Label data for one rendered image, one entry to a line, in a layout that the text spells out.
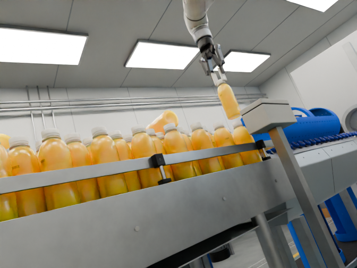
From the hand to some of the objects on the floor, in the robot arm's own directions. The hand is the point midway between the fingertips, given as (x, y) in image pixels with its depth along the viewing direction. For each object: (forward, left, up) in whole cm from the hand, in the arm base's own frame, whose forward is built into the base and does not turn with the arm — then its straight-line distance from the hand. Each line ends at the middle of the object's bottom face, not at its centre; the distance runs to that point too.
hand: (219, 77), depth 122 cm
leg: (+11, -23, -134) cm, 136 cm away
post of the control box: (-14, +1, -134) cm, 134 cm away
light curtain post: (+4, -167, -135) cm, 215 cm away
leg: (+38, -118, -134) cm, 183 cm away
